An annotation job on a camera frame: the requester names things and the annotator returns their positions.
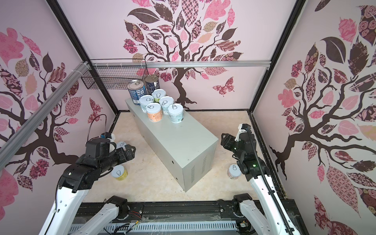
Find pink label small can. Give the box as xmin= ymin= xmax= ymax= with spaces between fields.
xmin=117 ymin=141 xmax=126 ymax=150

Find yellow label small can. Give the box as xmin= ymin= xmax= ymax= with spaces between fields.
xmin=111 ymin=164 xmax=128 ymax=181

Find pink floral small can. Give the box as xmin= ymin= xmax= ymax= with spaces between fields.
xmin=227 ymin=164 xmax=242 ymax=180

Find orange label small can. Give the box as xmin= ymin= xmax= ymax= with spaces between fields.
xmin=146 ymin=103 xmax=163 ymax=122

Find teal label small can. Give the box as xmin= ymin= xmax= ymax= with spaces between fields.
xmin=139 ymin=95 xmax=154 ymax=113

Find pale blue small can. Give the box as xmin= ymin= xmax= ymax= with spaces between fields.
xmin=167 ymin=103 xmax=184 ymax=123

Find light green small can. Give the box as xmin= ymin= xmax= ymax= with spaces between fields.
xmin=151 ymin=89 xmax=166 ymax=103

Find blue white label can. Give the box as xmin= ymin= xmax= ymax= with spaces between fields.
xmin=127 ymin=80 xmax=147 ymax=106

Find dark blue tall can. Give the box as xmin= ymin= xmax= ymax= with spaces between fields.
xmin=145 ymin=74 xmax=160 ymax=94

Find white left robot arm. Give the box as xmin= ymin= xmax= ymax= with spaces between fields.
xmin=40 ymin=138 xmax=136 ymax=235

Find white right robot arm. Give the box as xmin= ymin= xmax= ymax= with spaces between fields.
xmin=221 ymin=132 xmax=300 ymax=235

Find grey metal cabinet counter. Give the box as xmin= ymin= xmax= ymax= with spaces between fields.
xmin=125 ymin=99 xmax=218 ymax=192

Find silver aluminium crossbar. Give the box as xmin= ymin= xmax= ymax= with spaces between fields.
xmin=92 ymin=60 xmax=271 ymax=69

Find silver diagonal aluminium bar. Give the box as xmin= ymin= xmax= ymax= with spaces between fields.
xmin=1 ymin=61 xmax=90 ymax=169

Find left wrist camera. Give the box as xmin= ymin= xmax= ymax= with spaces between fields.
xmin=99 ymin=132 xmax=116 ymax=149

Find black aluminium frame rail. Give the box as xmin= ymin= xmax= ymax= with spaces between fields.
xmin=73 ymin=200 xmax=306 ymax=235

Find white slotted cable duct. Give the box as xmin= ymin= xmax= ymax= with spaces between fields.
xmin=69 ymin=221 xmax=239 ymax=235

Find black wire mesh basket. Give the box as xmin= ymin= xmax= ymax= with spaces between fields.
xmin=81 ymin=59 xmax=149 ymax=90

